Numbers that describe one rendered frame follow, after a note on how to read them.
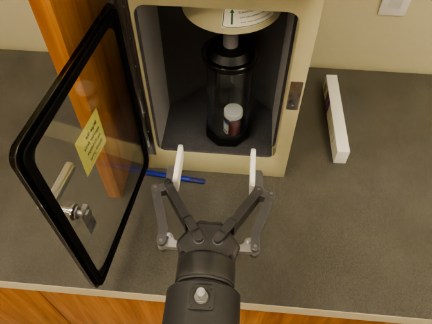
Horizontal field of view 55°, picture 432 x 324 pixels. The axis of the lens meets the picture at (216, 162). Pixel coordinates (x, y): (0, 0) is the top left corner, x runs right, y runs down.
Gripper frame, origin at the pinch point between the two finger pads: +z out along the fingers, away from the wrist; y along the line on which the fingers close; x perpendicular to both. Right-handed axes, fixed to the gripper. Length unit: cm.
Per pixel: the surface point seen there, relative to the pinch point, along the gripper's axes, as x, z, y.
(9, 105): 27, 36, 58
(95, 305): 48, -8, 28
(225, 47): -4.0, 23.4, 0.0
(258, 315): 45.1, -8.8, -10.3
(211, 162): 24.1, 18.1, 2.3
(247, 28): -10.7, 19.6, -3.7
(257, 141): 20.1, 22.1, -7.8
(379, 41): 19, 60, -41
